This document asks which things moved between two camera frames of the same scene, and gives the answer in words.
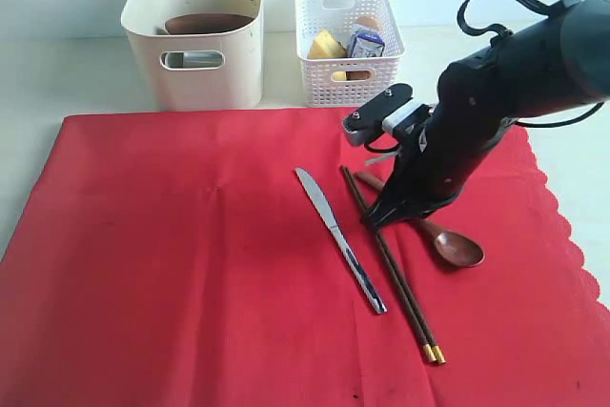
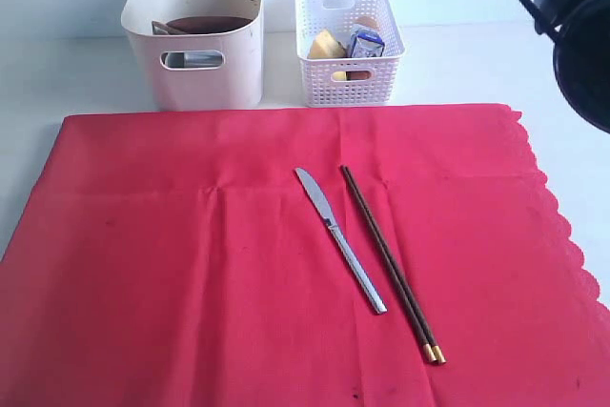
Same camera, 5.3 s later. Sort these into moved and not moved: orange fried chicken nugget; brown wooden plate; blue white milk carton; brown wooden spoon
Moved: brown wooden spoon
Not moved: brown wooden plate; orange fried chicken nugget; blue white milk carton
